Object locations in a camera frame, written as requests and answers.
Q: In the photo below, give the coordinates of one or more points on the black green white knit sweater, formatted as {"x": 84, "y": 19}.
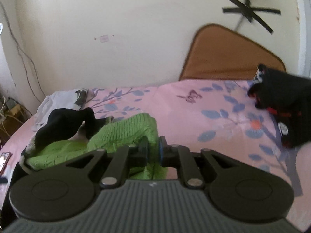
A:
{"x": 72, "y": 133}

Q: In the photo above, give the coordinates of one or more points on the black red patterned folded garment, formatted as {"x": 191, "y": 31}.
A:
{"x": 287, "y": 98}

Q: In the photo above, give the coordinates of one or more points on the brown cushion pad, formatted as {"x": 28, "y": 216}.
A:
{"x": 218, "y": 53}

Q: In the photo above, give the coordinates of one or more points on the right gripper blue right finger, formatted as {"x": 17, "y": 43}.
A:
{"x": 183, "y": 160}

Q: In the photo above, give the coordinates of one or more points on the folded grey white t-shirt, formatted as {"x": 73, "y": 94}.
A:
{"x": 72, "y": 99}

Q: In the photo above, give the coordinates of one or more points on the black tape cross on wall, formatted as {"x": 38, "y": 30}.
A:
{"x": 247, "y": 11}

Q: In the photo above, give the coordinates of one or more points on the pink floral bed sheet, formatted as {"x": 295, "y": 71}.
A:
{"x": 252, "y": 183}

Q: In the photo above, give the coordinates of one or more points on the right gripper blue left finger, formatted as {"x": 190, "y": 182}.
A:
{"x": 120, "y": 163}

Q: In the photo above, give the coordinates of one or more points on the smartphone on bed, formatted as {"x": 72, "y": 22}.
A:
{"x": 5, "y": 157}

